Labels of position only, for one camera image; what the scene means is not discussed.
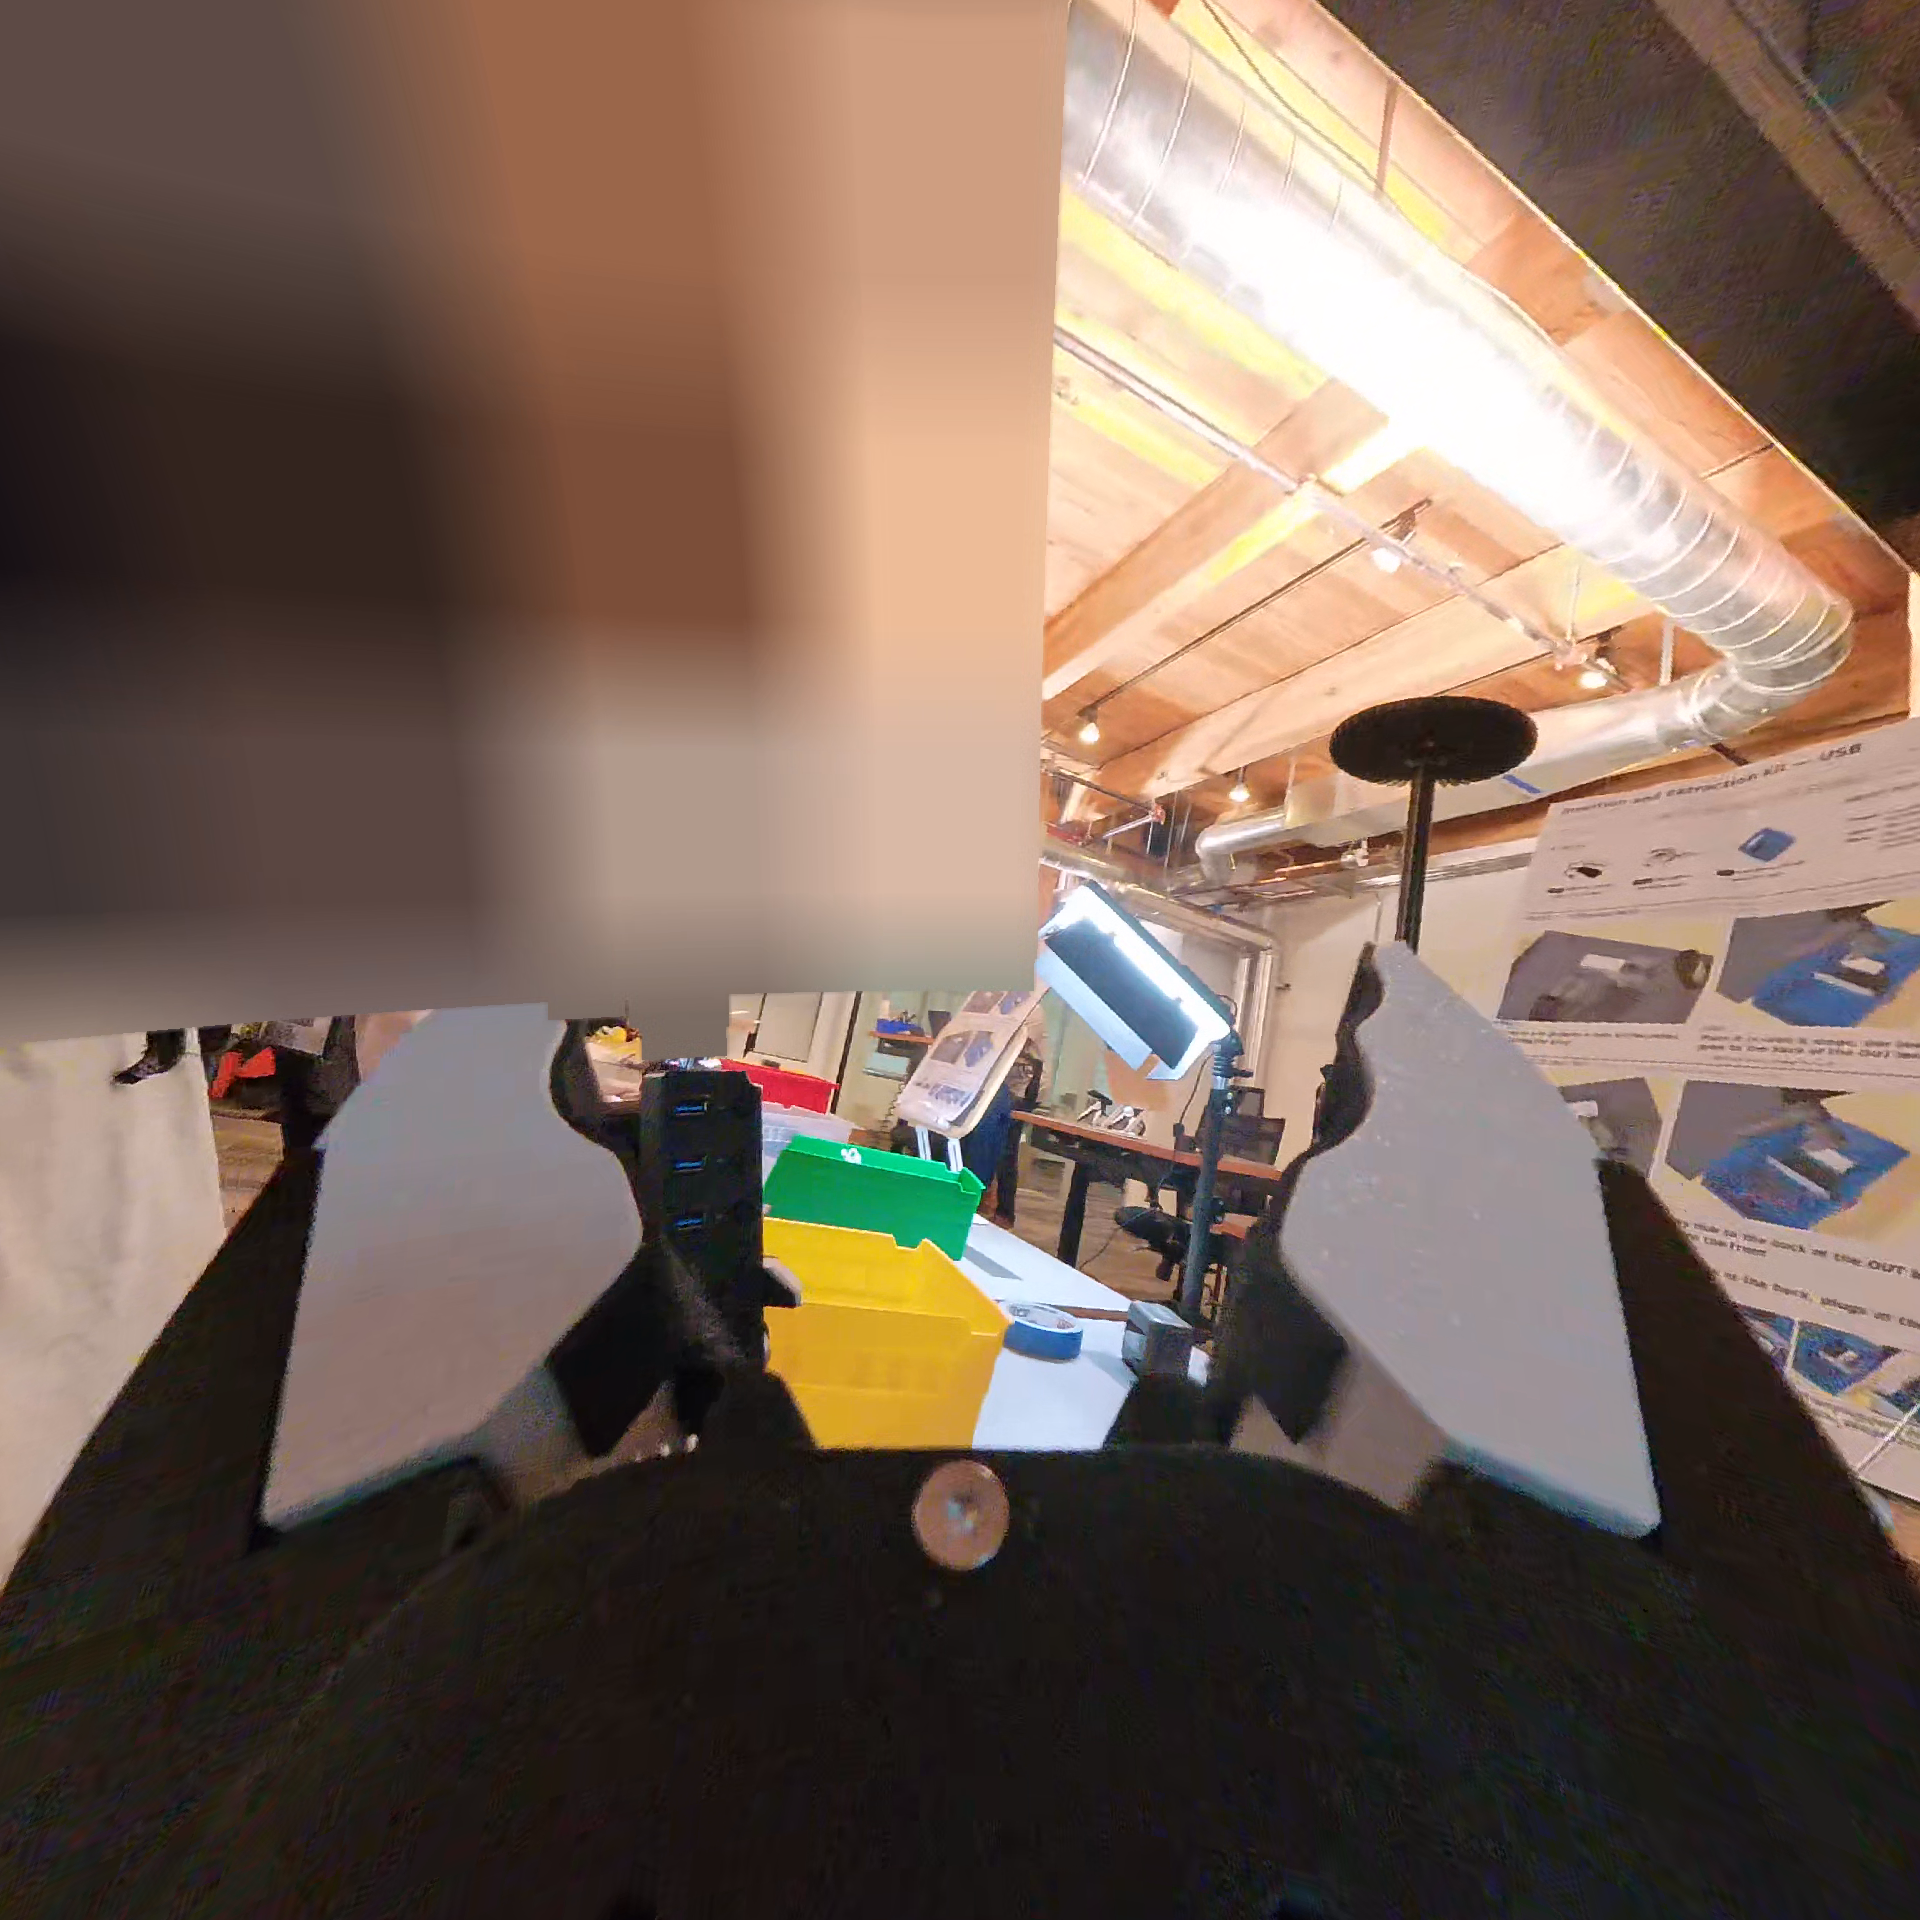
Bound silver air duct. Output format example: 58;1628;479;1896
1057;0;1857;886

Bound black usb hub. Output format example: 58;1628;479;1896
638;1063;773;1359

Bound black light stand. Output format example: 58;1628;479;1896
1177;1036;1254;1321

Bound instruction poster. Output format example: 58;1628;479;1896
1492;732;1920;1502
897;989;1045;1133

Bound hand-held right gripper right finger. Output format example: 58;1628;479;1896
1211;942;1663;1539

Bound yellow plastic bin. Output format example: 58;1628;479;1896
757;1215;1011;1452

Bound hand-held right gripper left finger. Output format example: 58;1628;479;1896
258;1000;748;1528

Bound black office chair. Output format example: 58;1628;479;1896
1117;1110;1292;1280

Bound green plastic bin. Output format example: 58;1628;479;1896
762;1136;986;1261

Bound brown wooden desk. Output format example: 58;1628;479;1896
1012;1105;1292;1264

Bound led light panel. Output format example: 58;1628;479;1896
1035;883;1242;1080

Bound black disc-topped stand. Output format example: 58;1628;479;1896
1327;695;1539;953

